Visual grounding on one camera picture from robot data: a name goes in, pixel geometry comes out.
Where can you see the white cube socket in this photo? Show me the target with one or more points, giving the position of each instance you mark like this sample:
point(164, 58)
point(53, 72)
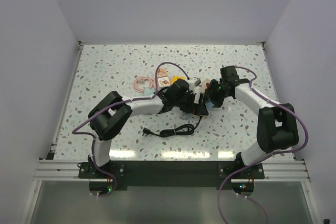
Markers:
point(163, 82)

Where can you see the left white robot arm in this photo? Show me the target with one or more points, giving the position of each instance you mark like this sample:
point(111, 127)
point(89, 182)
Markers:
point(109, 117)

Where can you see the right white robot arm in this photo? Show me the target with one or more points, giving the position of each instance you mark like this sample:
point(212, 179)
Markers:
point(276, 124)

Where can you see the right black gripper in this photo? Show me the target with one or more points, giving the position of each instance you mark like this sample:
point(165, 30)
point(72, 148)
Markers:
point(213, 84)

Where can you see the pink cube socket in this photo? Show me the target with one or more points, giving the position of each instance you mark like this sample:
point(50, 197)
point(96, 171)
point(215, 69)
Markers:
point(161, 72)

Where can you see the blue charger plug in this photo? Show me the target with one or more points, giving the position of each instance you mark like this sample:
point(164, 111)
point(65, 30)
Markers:
point(209, 104)

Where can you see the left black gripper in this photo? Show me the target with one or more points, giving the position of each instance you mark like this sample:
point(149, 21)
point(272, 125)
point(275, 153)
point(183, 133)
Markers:
point(198, 109)

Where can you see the yellow cube socket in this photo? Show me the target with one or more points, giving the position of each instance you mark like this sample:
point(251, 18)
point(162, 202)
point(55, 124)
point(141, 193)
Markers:
point(175, 78)

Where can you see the beige power strip red sockets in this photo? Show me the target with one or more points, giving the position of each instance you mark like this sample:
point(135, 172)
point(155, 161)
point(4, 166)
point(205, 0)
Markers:
point(204, 83)

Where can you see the teal triangular power strip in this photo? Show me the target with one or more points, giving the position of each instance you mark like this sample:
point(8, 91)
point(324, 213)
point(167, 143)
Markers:
point(148, 91)

